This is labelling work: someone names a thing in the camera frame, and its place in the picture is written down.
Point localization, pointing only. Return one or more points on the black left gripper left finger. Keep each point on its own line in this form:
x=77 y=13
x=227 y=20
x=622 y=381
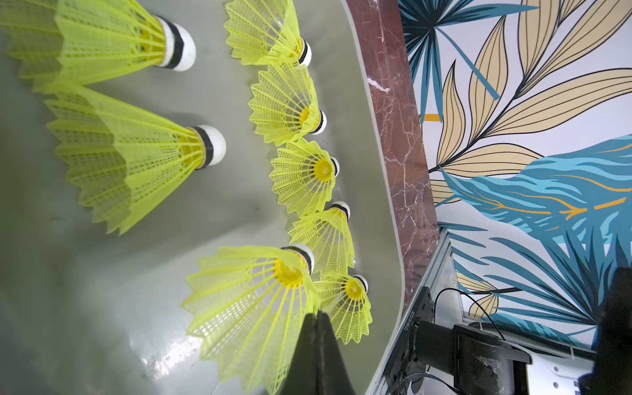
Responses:
x=301 y=378

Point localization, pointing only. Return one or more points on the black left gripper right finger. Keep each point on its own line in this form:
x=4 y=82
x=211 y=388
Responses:
x=332 y=373

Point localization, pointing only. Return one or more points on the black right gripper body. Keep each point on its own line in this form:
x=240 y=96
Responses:
x=479 y=362

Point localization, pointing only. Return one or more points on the yellow shuttlecock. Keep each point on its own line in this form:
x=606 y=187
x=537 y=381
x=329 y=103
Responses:
x=266 y=32
x=328 y=235
x=87 y=42
x=285 y=106
x=304 y=176
x=124 y=160
x=249 y=304
x=344 y=298

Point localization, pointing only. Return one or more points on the grey-green plastic storage tray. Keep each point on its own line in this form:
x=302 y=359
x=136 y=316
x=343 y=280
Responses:
x=87 y=312

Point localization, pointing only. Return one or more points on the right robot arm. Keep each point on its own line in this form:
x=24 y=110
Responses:
x=611 y=368

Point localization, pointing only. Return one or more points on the aluminium frame post right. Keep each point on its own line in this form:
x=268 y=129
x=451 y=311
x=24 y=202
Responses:
x=436 y=301

